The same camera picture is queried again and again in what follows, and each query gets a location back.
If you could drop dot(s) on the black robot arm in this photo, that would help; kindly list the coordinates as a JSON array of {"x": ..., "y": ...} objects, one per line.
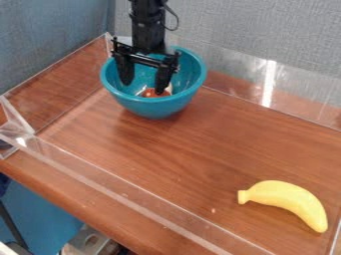
[{"x": 152, "y": 6}]

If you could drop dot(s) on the brown white toy mushroom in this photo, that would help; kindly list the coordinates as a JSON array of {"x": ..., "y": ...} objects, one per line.
[{"x": 148, "y": 92}]

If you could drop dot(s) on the grey metal bracket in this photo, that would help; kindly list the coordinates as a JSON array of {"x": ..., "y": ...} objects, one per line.
[{"x": 89, "y": 242}]

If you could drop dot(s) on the blue bowl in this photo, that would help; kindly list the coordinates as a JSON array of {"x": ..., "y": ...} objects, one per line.
[{"x": 184, "y": 83}]

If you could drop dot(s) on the clear acrylic barrier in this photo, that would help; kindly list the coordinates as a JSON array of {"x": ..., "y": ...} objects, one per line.
[{"x": 153, "y": 182}]

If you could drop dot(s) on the yellow toy banana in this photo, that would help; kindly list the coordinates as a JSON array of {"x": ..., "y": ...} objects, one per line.
[{"x": 290, "y": 197}]

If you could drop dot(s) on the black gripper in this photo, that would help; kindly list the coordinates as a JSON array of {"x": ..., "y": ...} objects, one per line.
[{"x": 145, "y": 50}]

